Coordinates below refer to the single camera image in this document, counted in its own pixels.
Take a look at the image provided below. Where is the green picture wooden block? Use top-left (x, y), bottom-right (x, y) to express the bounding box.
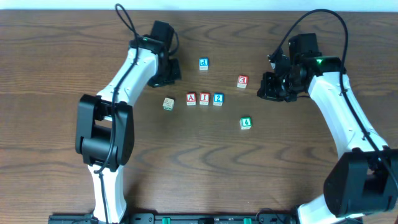
top-left (162, 98), bottom-right (175, 111)

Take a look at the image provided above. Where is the red letter A block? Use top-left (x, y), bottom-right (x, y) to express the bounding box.
top-left (186, 93), bottom-right (197, 106)

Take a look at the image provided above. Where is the red letter I block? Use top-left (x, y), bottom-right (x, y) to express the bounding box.
top-left (199, 93), bottom-right (210, 106)

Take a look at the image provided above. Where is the blue number 2 block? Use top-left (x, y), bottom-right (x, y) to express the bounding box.
top-left (213, 93), bottom-right (224, 106)

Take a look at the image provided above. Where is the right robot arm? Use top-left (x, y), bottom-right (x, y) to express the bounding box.
top-left (257, 33), bottom-right (397, 223)

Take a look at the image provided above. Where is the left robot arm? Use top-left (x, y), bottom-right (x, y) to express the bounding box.
top-left (75, 21), bottom-right (181, 223)

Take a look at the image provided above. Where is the blue letter P block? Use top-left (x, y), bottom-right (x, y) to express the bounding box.
top-left (199, 58), bottom-right (209, 70)

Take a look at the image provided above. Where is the red number 3 block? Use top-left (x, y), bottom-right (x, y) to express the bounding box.
top-left (236, 75), bottom-right (248, 88)

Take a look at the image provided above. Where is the green number 4 block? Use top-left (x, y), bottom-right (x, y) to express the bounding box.
top-left (239, 117), bottom-right (252, 129)

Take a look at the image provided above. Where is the black mounting rail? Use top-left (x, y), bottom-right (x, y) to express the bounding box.
top-left (48, 213), bottom-right (299, 224)

